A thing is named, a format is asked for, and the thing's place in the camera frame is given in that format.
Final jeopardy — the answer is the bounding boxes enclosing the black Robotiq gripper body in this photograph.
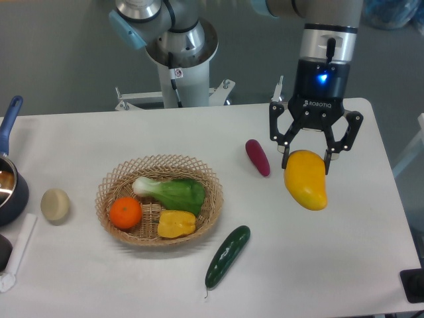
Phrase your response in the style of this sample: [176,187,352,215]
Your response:
[288,59,350,133]

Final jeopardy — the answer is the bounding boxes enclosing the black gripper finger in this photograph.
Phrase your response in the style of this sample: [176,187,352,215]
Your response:
[269,101,307,169]
[321,111,364,175]

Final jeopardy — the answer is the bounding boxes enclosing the yellow mango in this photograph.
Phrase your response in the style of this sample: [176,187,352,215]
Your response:
[284,150,327,211]

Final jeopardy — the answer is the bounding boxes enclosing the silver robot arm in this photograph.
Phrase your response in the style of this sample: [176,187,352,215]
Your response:
[109,1,363,167]

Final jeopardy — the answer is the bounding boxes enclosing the woven wicker basket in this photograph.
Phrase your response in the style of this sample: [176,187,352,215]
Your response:
[95,154,223,247]

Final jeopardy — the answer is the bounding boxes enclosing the purple sweet potato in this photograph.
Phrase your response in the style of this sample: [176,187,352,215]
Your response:
[245,139,270,177]

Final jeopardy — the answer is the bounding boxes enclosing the blue plastic bag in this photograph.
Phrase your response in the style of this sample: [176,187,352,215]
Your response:
[362,0,421,30]

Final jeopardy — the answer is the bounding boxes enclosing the green bok choy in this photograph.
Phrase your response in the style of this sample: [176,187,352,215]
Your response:
[132,177,206,217]

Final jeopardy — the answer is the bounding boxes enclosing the green cucumber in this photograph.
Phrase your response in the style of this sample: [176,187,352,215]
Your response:
[204,225,251,299]

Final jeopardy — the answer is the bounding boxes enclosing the yellow bell pepper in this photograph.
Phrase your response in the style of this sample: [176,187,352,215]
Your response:
[157,210,196,239]

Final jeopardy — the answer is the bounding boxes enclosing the black device at edge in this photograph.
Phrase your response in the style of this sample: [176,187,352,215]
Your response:
[399,268,423,303]

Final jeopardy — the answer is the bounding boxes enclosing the orange fruit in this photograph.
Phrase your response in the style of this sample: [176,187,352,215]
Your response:
[109,197,142,230]

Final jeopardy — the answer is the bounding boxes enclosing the beige potato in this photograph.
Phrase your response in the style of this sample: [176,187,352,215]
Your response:
[40,188,70,222]

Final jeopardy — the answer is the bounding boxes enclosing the blue saucepan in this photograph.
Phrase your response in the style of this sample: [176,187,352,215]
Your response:
[1,95,29,226]

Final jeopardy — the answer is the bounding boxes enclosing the dark eggplant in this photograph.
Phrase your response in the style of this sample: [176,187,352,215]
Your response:
[0,235,13,272]

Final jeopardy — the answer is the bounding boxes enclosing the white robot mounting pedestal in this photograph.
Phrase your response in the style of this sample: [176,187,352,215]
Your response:
[115,20,236,111]

